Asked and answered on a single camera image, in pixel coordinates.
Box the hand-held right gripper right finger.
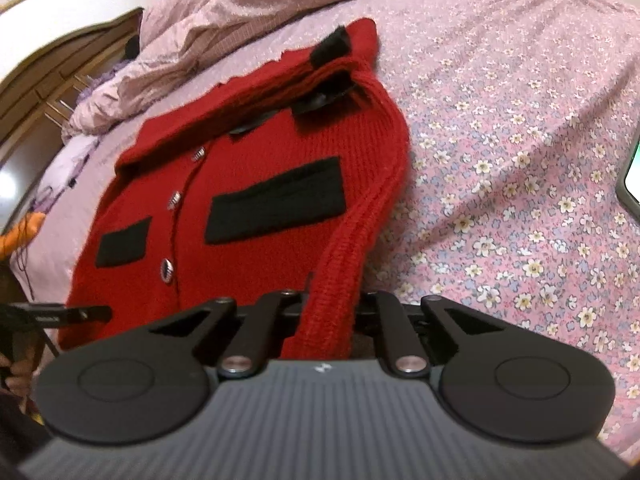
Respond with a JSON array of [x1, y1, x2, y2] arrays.
[[360, 290, 506, 379]]

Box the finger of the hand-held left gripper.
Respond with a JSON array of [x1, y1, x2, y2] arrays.
[[35, 305, 114, 327]]

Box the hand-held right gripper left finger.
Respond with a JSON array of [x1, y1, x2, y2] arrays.
[[146, 290, 310, 379]]

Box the red knit cardigan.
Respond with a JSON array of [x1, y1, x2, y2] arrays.
[[56, 17, 413, 361]]

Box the person's left hand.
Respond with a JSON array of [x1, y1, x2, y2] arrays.
[[0, 354, 37, 397]]

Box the orange plush toy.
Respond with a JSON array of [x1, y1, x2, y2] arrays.
[[0, 211, 47, 262]]

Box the purple ruffled pillow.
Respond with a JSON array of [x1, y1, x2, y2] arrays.
[[12, 132, 103, 291]]

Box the pink floral bed sheet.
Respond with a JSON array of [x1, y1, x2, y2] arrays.
[[10, 0, 640, 461]]

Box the wooden headboard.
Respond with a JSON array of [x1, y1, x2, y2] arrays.
[[0, 6, 146, 171]]

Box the smartphone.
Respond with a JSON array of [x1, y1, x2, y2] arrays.
[[616, 135, 640, 211]]

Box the pink floral duvet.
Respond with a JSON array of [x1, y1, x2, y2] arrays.
[[61, 0, 546, 142]]

